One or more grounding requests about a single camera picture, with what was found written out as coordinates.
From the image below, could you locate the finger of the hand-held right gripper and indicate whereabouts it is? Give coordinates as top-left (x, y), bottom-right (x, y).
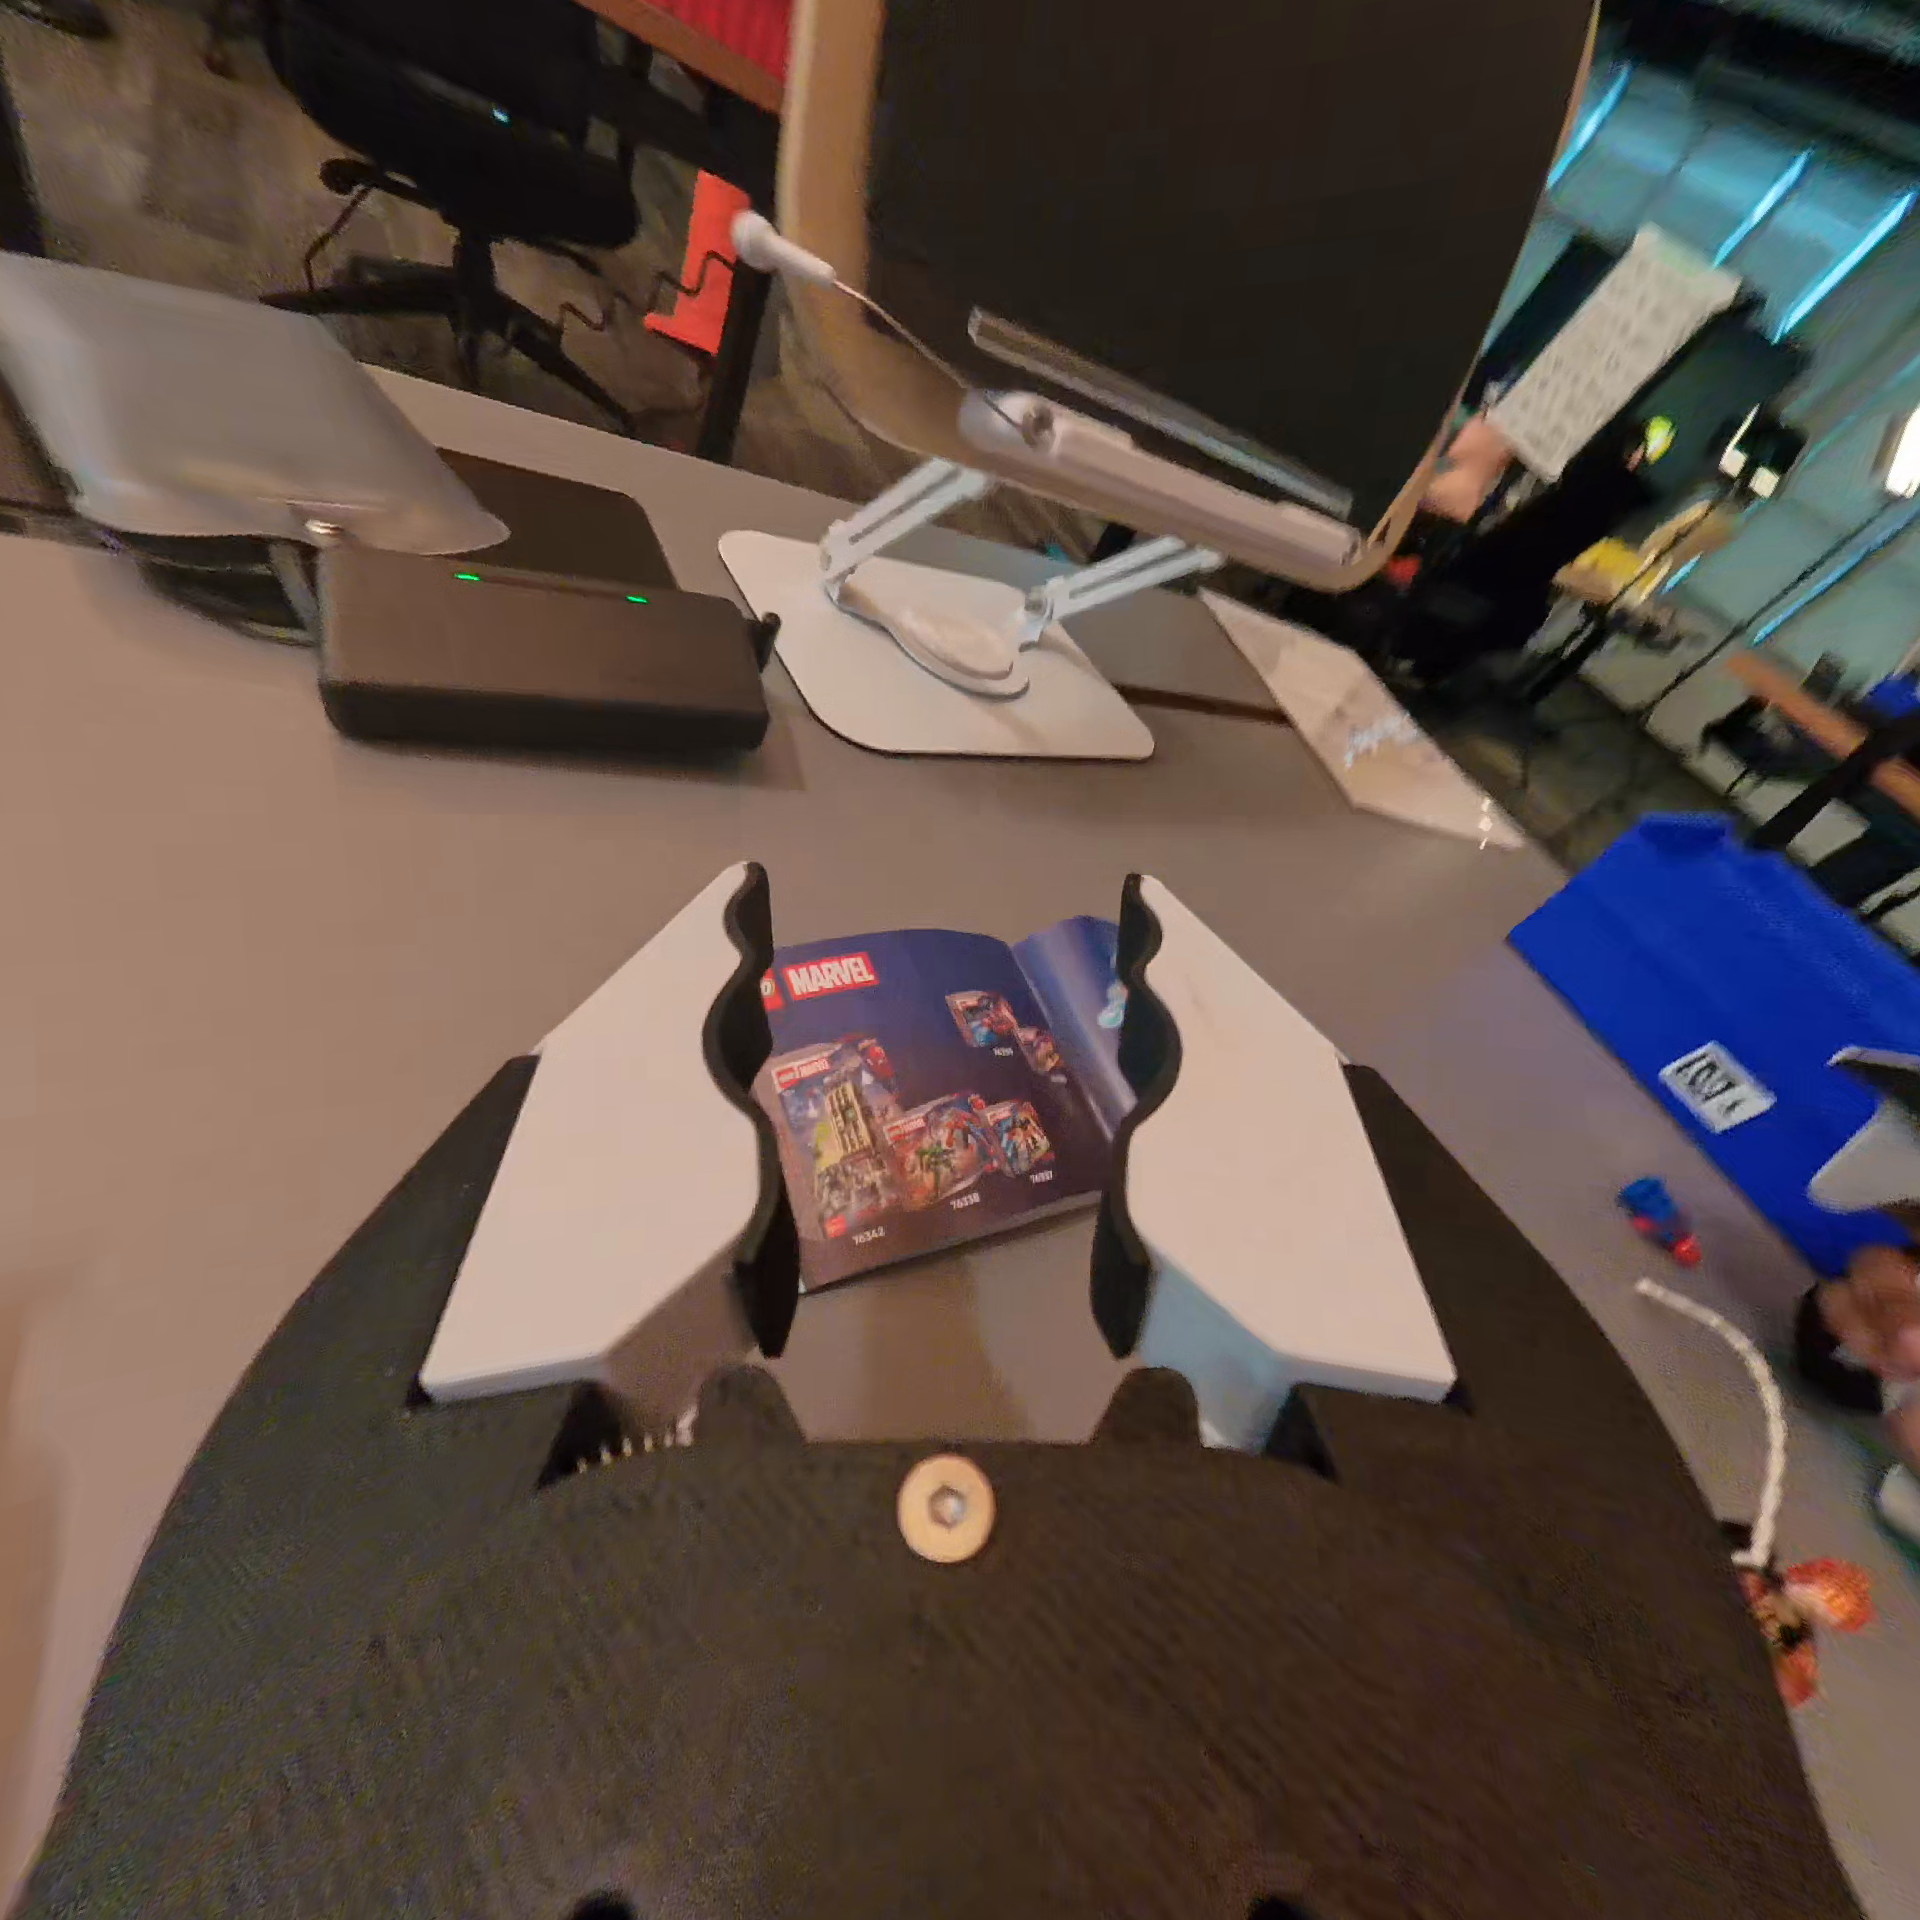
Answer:
top-left (1803, 1042), bottom-right (1920, 1221)

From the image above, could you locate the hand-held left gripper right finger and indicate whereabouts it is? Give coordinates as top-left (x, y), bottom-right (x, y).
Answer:
top-left (1089, 874), bottom-right (1460, 1454)

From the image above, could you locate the grey flat pouch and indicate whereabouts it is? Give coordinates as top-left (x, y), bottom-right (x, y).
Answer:
top-left (0, 252), bottom-right (517, 559)

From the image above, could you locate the lego instruction booklet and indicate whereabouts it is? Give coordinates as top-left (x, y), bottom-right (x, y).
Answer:
top-left (753, 916), bottom-right (1146, 1294)

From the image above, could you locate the person's right hand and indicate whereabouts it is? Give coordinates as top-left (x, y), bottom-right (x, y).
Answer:
top-left (1849, 1251), bottom-right (1920, 1372)

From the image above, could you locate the white cable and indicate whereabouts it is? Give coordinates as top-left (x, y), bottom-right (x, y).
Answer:
top-left (727, 210), bottom-right (982, 415)

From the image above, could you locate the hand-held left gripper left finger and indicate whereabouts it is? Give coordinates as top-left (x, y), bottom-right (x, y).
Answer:
top-left (418, 862), bottom-right (800, 1407)

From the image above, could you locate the white grid board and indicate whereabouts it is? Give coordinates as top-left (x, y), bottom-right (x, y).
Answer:
top-left (1489, 224), bottom-right (1745, 486)

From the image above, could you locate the white paper sheet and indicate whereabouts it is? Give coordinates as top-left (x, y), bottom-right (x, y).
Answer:
top-left (1198, 587), bottom-right (1534, 855)

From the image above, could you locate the blue plastic bin white tag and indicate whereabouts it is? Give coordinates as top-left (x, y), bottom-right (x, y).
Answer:
top-left (1505, 808), bottom-right (1920, 1281)

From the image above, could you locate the wooden desk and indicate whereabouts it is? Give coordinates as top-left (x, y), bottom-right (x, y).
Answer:
top-left (1724, 646), bottom-right (1920, 842)

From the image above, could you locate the black charger box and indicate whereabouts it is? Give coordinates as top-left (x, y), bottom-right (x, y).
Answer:
top-left (314, 548), bottom-right (778, 747)

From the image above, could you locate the lego motorcycle model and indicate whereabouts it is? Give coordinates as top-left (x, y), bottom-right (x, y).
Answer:
top-left (1631, 1277), bottom-right (1881, 1712)

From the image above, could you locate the black office chair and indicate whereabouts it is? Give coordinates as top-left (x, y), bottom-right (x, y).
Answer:
top-left (260, 0), bottom-right (645, 428)

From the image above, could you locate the blue red lego minifigure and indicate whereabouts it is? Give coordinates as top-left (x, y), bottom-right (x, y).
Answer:
top-left (1616, 1176), bottom-right (1708, 1270)

